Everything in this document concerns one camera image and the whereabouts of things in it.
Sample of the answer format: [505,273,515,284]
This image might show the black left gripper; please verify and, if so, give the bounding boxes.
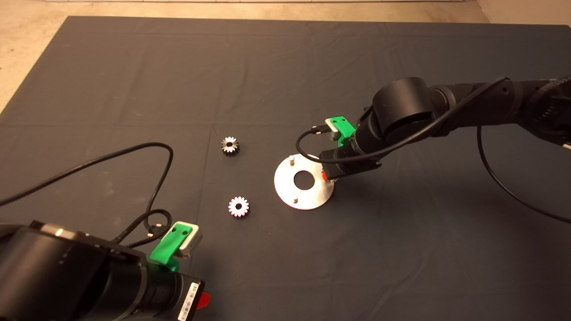
[129,263,210,321]

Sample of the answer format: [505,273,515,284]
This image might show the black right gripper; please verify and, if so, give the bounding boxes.
[319,120,389,182]

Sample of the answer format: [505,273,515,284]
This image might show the small steel planetary gear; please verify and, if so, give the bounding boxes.
[228,196,250,218]
[220,136,240,156]

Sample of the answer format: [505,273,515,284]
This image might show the round metal carrier plate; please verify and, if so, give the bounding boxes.
[274,154,334,210]

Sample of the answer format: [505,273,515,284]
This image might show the dark grey table cloth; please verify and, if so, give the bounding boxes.
[0,17,571,321]

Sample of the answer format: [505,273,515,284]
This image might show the right black camera cable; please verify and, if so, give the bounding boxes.
[296,77,571,224]

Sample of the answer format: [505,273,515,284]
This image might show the black camera cable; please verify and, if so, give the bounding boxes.
[296,77,571,224]
[0,142,174,248]

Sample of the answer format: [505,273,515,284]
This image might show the right green camera mount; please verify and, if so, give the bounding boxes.
[326,116,356,147]

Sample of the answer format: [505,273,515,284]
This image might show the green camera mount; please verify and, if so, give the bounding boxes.
[150,223,193,272]
[326,116,356,147]

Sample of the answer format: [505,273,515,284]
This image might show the left silver camera box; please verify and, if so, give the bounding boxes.
[176,222,203,259]

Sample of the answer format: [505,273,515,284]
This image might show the left green camera mount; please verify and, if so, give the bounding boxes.
[150,223,193,272]

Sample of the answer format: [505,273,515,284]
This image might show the left black camera cable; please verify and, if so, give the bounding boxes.
[0,142,174,248]

